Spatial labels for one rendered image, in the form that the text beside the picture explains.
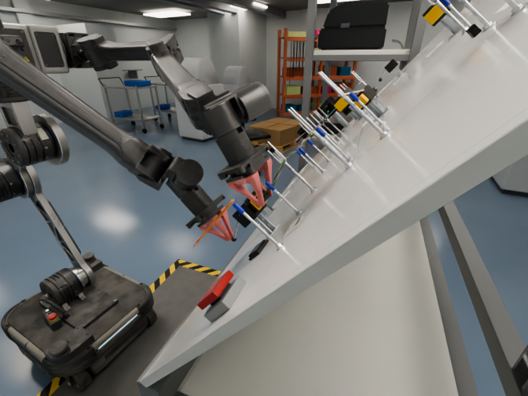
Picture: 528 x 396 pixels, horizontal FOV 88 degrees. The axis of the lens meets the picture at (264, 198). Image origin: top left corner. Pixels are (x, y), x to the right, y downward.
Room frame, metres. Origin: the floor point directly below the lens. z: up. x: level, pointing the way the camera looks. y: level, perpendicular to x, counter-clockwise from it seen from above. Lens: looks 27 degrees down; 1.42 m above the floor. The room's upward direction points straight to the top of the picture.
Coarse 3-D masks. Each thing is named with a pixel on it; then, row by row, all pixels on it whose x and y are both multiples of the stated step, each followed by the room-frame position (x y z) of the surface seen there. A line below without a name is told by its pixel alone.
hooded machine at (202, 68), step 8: (184, 64) 5.44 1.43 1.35; (192, 64) 5.34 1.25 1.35; (200, 64) 5.32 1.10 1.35; (208, 64) 5.49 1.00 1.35; (192, 72) 5.29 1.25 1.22; (200, 72) 5.30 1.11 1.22; (208, 72) 5.47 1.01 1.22; (200, 80) 5.28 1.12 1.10; (208, 80) 5.46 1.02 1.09; (216, 80) 5.65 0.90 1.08; (216, 88) 5.57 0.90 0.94; (176, 104) 5.44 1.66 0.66; (184, 112) 5.35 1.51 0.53; (184, 120) 5.37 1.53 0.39; (184, 128) 5.38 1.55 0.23; (192, 128) 5.26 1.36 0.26; (184, 136) 5.40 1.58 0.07; (192, 136) 5.27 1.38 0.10; (200, 136) 5.17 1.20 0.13; (208, 136) 5.28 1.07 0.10
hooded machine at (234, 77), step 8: (224, 72) 7.32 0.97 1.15; (232, 72) 7.20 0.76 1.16; (240, 72) 7.13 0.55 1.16; (248, 72) 7.42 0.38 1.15; (224, 80) 7.28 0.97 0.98; (232, 80) 7.16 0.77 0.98; (240, 80) 7.12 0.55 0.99; (248, 80) 7.41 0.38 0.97; (224, 88) 7.22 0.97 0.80; (232, 88) 7.09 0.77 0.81
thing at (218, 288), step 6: (228, 270) 0.33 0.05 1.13; (222, 276) 0.32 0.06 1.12; (228, 276) 0.32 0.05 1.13; (216, 282) 0.32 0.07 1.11; (222, 282) 0.30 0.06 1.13; (228, 282) 0.31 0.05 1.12; (210, 288) 0.32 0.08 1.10; (216, 288) 0.29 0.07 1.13; (222, 288) 0.29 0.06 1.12; (228, 288) 0.31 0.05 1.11; (210, 294) 0.28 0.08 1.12; (216, 294) 0.28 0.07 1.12; (222, 294) 0.30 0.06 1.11; (204, 300) 0.29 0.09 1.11; (210, 300) 0.28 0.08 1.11; (216, 300) 0.29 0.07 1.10; (204, 306) 0.29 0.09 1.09
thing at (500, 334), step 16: (448, 208) 0.76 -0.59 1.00; (448, 224) 0.69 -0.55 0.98; (464, 224) 0.67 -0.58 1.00; (464, 240) 0.59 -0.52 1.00; (464, 256) 0.53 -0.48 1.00; (480, 256) 0.53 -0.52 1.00; (464, 272) 0.49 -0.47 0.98; (480, 272) 0.47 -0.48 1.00; (480, 288) 0.42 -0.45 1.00; (496, 288) 0.42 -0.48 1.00; (480, 304) 0.39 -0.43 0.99; (496, 304) 0.38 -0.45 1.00; (480, 320) 0.37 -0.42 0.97; (496, 320) 0.34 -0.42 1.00; (496, 336) 0.31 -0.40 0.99; (512, 336) 0.31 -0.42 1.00; (496, 352) 0.30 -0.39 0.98; (512, 352) 0.28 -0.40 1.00; (496, 368) 0.28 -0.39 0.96; (512, 368) 0.26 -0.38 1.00; (512, 384) 0.24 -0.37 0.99
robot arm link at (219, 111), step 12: (228, 96) 0.52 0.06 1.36; (204, 108) 0.50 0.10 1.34; (216, 108) 0.48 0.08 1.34; (228, 108) 0.49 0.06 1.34; (240, 108) 0.51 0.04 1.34; (204, 120) 0.49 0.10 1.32; (216, 120) 0.48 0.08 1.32; (228, 120) 0.48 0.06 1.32; (216, 132) 0.48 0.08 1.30; (228, 132) 0.48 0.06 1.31
